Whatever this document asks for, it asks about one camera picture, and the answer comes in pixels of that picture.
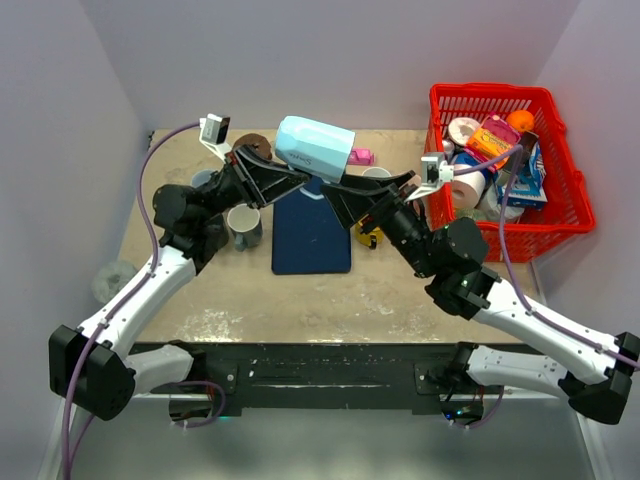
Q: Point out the dark grey mug tray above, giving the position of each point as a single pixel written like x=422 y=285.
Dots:
x=246 y=227

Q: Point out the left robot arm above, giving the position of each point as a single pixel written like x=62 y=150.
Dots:
x=91 y=366

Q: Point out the green scouring pad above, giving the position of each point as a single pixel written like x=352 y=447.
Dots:
x=474 y=214

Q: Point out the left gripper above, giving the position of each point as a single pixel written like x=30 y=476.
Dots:
x=271 y=180

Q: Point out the orange pink snack box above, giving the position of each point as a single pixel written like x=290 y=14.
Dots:
x=492 y=138

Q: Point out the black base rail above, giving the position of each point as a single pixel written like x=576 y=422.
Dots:
x=345 y=376

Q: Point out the white toilet paper roll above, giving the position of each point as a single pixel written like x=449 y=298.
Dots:
x=461 y=129

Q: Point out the yellow mug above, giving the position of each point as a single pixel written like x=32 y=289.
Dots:
x=371 y=240

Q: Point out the brown lidded white jar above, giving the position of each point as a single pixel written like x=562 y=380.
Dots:
x=256 y=141

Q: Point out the red plastic basket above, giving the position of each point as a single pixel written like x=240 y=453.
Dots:
x=568 y=211

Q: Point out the small light blue mug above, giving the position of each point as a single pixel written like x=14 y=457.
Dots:
x=314 y=147

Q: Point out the orange fruit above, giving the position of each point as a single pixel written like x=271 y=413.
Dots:
x=521 y=120

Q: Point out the pink rectangular box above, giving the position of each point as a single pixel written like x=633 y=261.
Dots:
x=361 y=157

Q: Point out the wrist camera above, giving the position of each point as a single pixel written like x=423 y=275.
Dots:
x=435 y=172
x=213 y=134

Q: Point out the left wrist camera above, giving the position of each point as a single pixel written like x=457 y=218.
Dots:
x=213 y=134

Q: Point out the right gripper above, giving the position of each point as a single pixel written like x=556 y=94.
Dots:
x=353 y=203

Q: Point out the grey cup at edge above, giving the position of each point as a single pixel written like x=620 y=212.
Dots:
x=111 y=279

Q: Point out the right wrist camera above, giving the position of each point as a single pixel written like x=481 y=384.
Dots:
x=435 y=172

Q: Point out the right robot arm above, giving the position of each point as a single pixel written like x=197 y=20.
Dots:
x=589 y=369

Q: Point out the blue white box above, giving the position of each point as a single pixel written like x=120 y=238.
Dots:
x=527 y=190

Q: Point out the grey mug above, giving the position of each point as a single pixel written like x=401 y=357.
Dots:
x=201 y=177

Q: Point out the dark blue tray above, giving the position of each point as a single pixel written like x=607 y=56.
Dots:
x=307 y=237

